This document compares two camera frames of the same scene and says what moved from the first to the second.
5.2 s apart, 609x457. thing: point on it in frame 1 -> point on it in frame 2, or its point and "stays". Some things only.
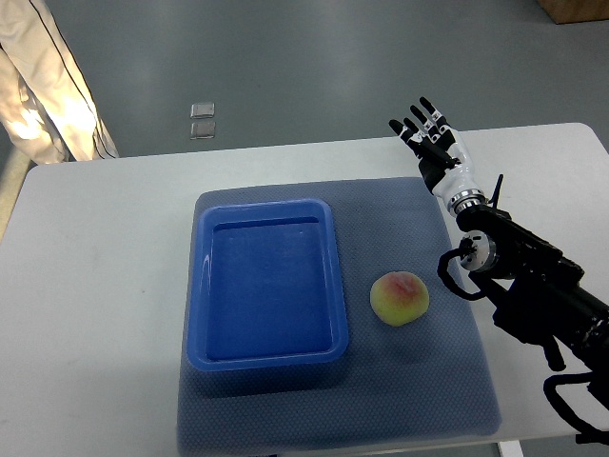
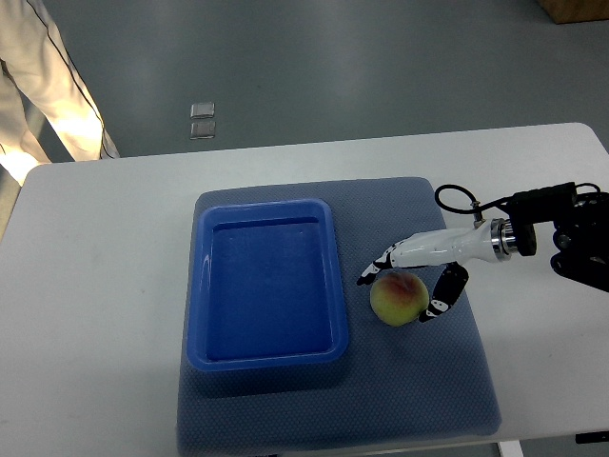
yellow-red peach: [400, 297] stays
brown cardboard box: [571, 11] stays
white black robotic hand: [442, 158] -> [493, 241]
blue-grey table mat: [422, 383] stays
